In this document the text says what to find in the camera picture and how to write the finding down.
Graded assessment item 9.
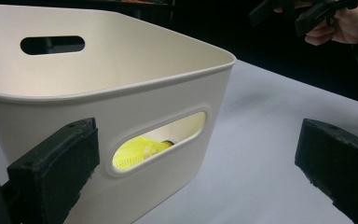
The yellow shuttlecock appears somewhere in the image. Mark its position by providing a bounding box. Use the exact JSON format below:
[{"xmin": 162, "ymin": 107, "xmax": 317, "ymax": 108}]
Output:
[{"xmin": 112, "ymin": 135, "xmax": 175, "ymax": 171}]

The white plastic storage bin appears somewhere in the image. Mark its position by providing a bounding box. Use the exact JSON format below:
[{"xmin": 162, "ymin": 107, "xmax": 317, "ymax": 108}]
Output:
[{"xmin": 0, "ymin": 3, "xmax": 238, "ymax": 224}]

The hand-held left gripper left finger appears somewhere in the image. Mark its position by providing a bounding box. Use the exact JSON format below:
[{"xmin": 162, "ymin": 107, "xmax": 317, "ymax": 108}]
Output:
[{"xmin": 7, "ymin": 117, "xmax": 101, "ymax": 224}]

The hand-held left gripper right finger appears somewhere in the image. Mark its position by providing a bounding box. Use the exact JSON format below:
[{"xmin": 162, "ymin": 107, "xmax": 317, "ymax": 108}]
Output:
[{"xmin": 294, "ymin": 118, "xmax": 358, "ymax": 224}]

